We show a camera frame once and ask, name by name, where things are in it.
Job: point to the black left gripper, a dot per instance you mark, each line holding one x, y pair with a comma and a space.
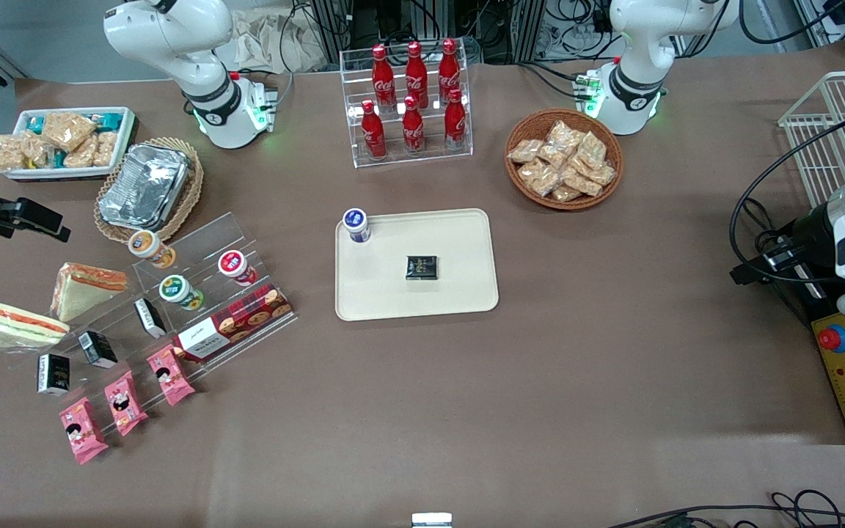
810, 230

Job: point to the triangle sandwich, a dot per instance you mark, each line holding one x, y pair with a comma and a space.
15, 326
81, 293

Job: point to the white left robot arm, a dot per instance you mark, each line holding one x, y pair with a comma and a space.
639, 73

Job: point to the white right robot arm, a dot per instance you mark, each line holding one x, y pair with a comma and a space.
173, 44

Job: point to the beige plastic serving tray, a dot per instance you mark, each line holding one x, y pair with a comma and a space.
459, 249

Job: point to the clear-wrapped crispy snack packet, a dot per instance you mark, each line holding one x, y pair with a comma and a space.
8, 152
81, 154
105, 149
37, 150
68, 130

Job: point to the red emergency stop button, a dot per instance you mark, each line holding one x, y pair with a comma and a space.
831, 339

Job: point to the teal snack packet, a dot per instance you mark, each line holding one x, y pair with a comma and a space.
108, 122
35, 125

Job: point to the stacked aluminium foil containers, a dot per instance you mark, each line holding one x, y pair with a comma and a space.
144, 187

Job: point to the orange-lidded yogurt cup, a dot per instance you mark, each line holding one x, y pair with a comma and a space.
147, 246

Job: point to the white rectangular plastic bin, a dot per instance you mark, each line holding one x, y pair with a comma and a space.
126, 132

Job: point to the small black snack box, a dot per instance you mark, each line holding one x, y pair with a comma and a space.
150, 317
97, 349
53, 374

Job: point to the green-lidded yogurt cup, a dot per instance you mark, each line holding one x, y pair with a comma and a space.
175, 290

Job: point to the oval tan wicker basket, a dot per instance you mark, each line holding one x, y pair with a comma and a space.
191, 191

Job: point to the clear acrylic stepped display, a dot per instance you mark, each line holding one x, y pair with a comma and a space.
199, 242

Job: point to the clear-wrapped rice cracker packet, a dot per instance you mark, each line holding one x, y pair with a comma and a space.
525, 150
581, 181
592, 149
538, 178
553, 155
602, 174
566, 193
563, 134

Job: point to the red-lidded yogurt cup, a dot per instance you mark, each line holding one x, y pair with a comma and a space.
234, 264

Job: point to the pink snack packet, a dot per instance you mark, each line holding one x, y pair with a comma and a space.
126, 403
83, 431
170, 375

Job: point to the red plaid cookie box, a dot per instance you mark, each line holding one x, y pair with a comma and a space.
246, 315

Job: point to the round brown wicker basket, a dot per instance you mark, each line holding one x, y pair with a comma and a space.
519, 128

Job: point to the crumpled white cloth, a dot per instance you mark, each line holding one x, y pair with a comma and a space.
276, 44

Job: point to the blue-lidded yogurt cup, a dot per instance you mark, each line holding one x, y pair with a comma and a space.
356, 224

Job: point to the red cola bottle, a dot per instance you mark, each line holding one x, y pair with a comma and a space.
416, 73
383, 77
413, 130
449, 70
373, 136
455, 125

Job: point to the black foil snack packet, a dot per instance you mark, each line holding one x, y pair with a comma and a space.
422, 268

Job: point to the clear acrylic bottle rack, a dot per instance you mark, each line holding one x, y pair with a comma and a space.
430, 158

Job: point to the small white device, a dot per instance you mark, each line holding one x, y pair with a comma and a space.
432, 521

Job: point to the aluminium frame rack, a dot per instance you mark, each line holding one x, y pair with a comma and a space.
334, 22
811, 15

